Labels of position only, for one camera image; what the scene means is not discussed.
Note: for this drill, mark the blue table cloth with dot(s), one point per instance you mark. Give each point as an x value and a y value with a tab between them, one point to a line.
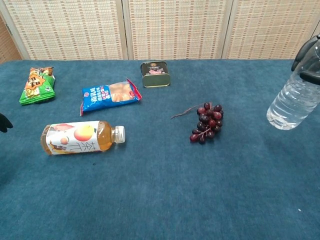
160	175

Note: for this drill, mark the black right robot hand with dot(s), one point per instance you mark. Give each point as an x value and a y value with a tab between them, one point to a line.
310	60

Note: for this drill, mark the green luncheon meat tin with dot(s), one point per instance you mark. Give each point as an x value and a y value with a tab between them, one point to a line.
155	75

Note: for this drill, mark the woven folding screen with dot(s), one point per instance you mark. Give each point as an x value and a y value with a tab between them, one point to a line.
160	27

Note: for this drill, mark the blue snack bag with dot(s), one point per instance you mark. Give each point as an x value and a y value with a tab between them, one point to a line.
110	96

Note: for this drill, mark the green snack bag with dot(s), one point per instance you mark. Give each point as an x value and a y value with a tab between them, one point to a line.
37	86

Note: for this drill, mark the bunch of dark red grapes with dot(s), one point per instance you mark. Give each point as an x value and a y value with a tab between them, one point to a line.
208	122

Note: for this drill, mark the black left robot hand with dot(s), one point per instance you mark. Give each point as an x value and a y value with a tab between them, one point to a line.
3	123

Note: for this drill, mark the transparent plastic water bottle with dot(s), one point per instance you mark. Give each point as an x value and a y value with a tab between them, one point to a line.
292	102

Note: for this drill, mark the peach tea drink bottle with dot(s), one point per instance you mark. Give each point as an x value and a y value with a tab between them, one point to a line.
82	137

